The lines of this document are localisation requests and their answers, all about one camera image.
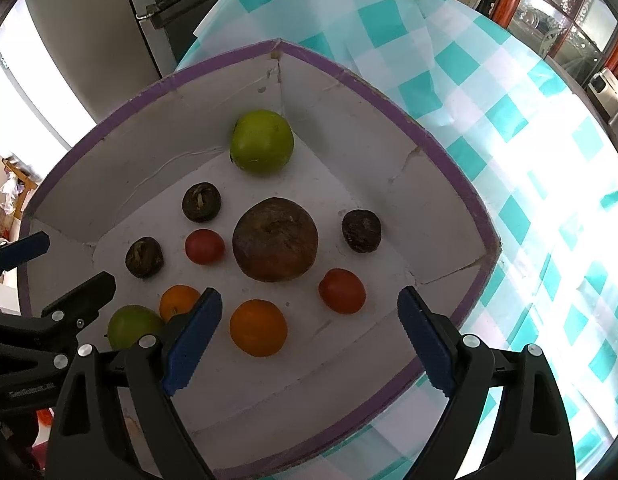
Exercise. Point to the teal white checked tablecloth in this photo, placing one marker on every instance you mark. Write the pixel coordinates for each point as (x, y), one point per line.
(489, 110)

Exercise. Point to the large orange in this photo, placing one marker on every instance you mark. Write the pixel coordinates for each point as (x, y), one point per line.
(258, 327)

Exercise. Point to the wooden glass display cabinet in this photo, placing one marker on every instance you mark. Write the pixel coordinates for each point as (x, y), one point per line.
(554, 15)

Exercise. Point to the dark brown wrinkled fruit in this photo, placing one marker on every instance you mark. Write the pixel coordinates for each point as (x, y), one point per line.
(361, 231)
(201, 202)
(144, 258)

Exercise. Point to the white kitchen appliance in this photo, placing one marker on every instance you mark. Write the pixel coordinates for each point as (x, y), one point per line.
(605, 89)

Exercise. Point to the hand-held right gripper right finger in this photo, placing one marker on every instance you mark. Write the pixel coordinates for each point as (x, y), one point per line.
(431, 340)

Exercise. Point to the large brown rotten fruit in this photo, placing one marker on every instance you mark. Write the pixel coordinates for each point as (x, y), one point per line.
(275, 240)

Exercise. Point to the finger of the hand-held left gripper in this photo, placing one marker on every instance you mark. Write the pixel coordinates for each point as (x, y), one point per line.
(86, 295)
(26, 252)

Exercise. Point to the small orange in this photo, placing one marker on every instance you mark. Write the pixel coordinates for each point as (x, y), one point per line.
(178, 301)

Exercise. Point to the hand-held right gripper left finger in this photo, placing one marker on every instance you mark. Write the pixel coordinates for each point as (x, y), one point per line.
(189, 345)

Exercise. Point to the white box with purple rim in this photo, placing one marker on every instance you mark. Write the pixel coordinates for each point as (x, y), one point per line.
(139, 160)

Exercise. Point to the green apple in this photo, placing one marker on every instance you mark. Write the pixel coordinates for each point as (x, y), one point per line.
(261, 142)
(131, 327)

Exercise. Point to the red tomato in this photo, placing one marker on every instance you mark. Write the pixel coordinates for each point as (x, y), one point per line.
(341, 291)
(205, 246)

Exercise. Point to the wooden rack with bags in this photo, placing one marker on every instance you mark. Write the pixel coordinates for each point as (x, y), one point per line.
(16, 187)

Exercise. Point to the grey black refrigerator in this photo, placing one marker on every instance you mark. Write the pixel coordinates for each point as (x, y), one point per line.
(89, 35)

